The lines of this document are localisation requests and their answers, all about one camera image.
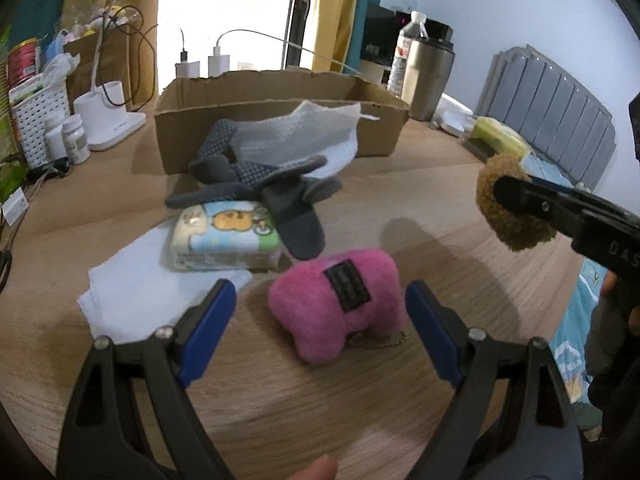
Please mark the white paper napkin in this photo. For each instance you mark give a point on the white paper napkin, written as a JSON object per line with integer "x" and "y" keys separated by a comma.
{"x": 130, "y": 290}

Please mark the white plastic basket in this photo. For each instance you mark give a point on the white plastic basket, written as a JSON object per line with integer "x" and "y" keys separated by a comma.
{"x": 40, "y": 120}

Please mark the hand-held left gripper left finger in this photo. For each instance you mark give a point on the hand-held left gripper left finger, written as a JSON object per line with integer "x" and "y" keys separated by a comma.
{"x": 207, "y": 330}

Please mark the white mesh cloth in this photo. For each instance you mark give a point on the white mesh cloth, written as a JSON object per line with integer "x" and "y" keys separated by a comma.
{"x": 295, "y": 130}

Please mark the narrow yellow curtain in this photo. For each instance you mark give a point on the narrow yellow curtain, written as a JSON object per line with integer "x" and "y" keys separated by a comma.
{"x": 335, "y": 5}

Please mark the white container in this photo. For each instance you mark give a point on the white container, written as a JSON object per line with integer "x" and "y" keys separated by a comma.
{"x": 452, "y": 115}

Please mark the steel tumbler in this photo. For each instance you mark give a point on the steel tumbler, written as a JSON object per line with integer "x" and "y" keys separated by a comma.
{"x": 427, "y": 80}

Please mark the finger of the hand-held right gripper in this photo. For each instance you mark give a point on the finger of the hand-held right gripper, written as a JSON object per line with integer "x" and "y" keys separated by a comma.
{"x": 552, "y": 183}
{"x": 530, "y": 202}

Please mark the clear plastic bag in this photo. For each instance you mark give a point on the clear plastic bag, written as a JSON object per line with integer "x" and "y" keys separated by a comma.
{"x": 62, "y": 67}

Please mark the brown paper bag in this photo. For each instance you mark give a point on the brown paper bag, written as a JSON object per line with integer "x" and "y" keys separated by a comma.
{"x": 112, "y": 60}

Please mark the clear water bottle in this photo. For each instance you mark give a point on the clear water bottle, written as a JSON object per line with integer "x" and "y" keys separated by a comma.
{"x": 407, "y": 55}

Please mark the red can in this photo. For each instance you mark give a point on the red can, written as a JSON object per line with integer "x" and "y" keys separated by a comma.
{"x": 25, "y": 62}

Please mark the white cabinet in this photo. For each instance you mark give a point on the white cabinet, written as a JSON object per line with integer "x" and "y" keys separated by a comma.
{"x": 372, "y": 71}

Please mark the grey dotted glove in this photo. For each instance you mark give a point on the grey dotted glove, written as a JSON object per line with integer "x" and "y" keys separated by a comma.
{"x": 295, "y": 215}
{"x": 215, "y": 150}

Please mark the person's left hand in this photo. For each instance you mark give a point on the person's left hand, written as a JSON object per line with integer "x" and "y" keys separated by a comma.
{"x": 312, "y": 470}

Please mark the black door frame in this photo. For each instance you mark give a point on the black door frame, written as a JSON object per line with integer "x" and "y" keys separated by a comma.
{"x": 302, "y": 5}

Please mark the blue plastic packet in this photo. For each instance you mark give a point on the blue plastic packet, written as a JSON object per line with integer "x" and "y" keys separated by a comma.
{"x": 54, "y": 45}

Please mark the cardboard box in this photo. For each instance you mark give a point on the cardboard box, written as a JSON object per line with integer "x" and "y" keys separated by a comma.
{"x": 195, "y": 130}

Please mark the white desk lamp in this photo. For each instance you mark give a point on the white desk lamp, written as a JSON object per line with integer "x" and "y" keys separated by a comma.
{"x": 107, "y": 120}

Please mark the black speaker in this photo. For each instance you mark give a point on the black speaker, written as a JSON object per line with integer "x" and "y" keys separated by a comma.
{"x": 380, "y": 30}

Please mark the wide teal curtain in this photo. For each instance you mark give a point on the wide teal curtain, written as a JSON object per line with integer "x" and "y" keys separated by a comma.
{"x": 37, "y": 0}

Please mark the printed tissue pack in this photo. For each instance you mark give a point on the printed tissue pack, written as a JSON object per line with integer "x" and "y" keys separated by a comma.
{"x": 220, "y": 235}

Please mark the green package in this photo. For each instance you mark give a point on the green package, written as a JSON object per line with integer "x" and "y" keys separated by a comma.
{"x": 11, "y": 160}

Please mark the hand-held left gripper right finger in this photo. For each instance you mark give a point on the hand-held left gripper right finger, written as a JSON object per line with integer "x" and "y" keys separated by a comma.
{"x": 432, "y": 330}

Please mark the person's right hand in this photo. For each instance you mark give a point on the person's right hand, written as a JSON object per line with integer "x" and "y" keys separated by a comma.
{"x": 611, "y": 285}

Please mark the yellow sponge item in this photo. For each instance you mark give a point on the yellow sponge item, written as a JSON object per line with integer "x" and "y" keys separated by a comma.
{"x": 497, "y": 135}

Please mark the black electronic box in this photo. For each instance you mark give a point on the black electronic box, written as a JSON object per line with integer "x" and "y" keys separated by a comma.
{"x": 440, "y": 27}

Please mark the grey padded headboard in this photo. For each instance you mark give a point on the grey padded headboard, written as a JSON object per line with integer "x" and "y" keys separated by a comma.
{"x": 545, "y": 105}

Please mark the brown plush toy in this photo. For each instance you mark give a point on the brown plush toy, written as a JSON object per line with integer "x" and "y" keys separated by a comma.
{"x": 515, "y": 232}

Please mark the pink plush toy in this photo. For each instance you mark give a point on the pink plush toy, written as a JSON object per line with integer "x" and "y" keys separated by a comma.
{"x": 320, "y": 310}

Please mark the bag of small plush toys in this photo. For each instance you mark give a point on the bag of small plush toys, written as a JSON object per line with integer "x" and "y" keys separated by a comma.
{"x": 97, "y": 20}

